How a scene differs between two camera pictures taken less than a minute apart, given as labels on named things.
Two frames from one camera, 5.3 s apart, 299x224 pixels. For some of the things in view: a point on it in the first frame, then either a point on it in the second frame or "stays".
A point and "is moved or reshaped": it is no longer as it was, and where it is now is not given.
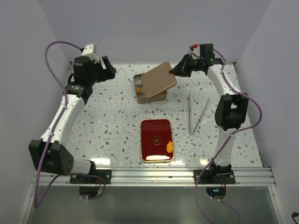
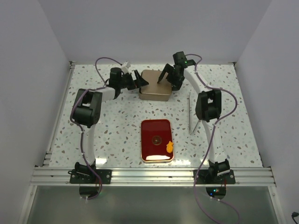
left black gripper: [107, 73] → [139, 82]
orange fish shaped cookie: [169, 147] stays
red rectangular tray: [155, 134] stays
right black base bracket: [207, 178] stays
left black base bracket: [106, 174] stays
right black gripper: [182, 68] → [176, 84]
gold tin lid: [158, 80] is moved or reshaped
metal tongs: [190, 132] stays
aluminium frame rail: [255, 177] stays
